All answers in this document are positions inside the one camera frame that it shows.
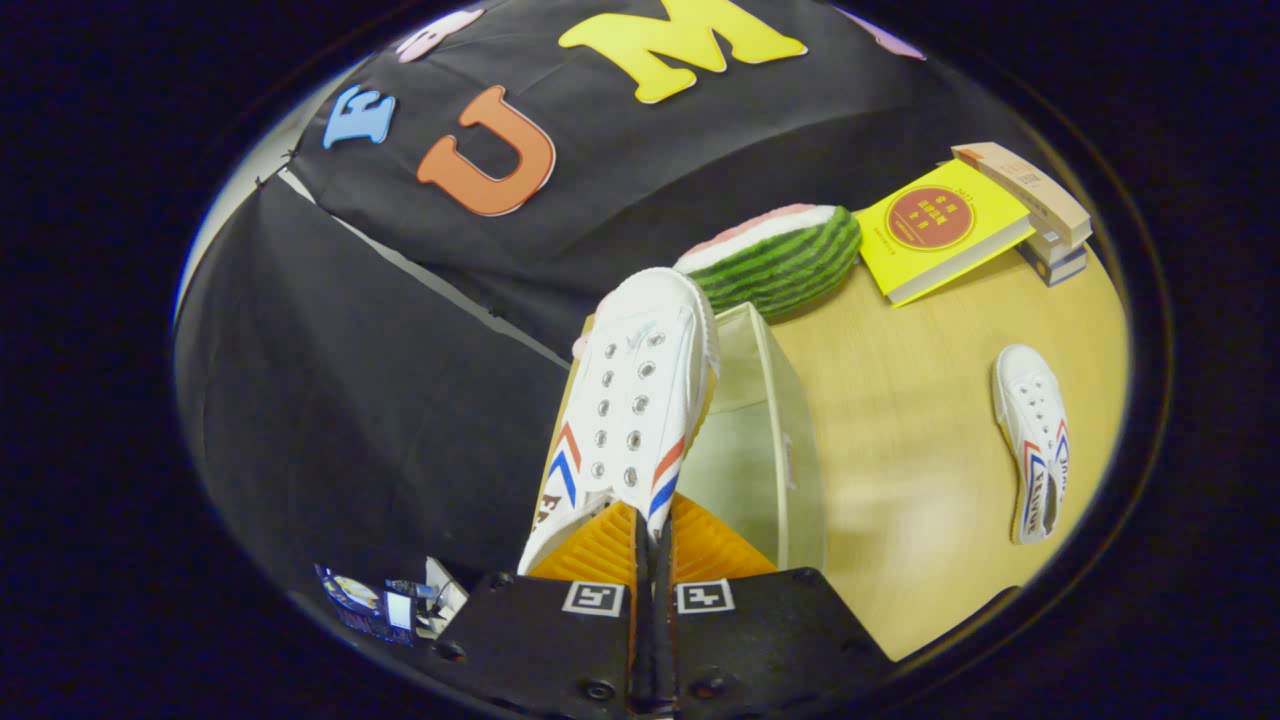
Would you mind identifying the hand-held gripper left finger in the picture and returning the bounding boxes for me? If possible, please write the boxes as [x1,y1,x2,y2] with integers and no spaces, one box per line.
[428,500,658,716]

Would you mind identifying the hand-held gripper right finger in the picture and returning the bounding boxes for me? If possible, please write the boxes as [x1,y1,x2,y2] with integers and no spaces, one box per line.
[657,492,896,716]

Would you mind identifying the pale green storage box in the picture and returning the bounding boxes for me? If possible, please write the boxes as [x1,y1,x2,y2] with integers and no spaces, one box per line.
[545,302,830,574]

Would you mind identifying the white canvas shoe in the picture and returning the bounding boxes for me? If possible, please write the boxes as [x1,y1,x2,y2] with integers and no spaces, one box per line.
[517,266,722,577]
[991,343,1072,547]

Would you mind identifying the blue printed packet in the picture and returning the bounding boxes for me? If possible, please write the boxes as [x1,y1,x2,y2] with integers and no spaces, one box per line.
[314,563,419,647]

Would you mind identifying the black backdrop cloth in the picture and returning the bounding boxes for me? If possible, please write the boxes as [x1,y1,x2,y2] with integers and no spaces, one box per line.
[175,0,1011,601]

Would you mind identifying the watermelon slice plush toy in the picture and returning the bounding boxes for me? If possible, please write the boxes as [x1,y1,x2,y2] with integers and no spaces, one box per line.
[673,204,864,322]

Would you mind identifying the yellow book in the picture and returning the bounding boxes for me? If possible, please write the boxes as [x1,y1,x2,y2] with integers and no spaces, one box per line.
[855,159,1037,308]

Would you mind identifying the blue grey book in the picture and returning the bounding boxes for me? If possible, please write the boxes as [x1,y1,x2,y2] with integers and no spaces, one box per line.
[1018,240,1090,289]

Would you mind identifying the white book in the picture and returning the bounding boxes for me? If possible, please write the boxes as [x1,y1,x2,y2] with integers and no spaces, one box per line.
[1025,228,1086,269]

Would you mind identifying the beige book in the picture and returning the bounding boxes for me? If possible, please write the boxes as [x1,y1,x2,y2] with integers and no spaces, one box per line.
[950,141,1094,250]

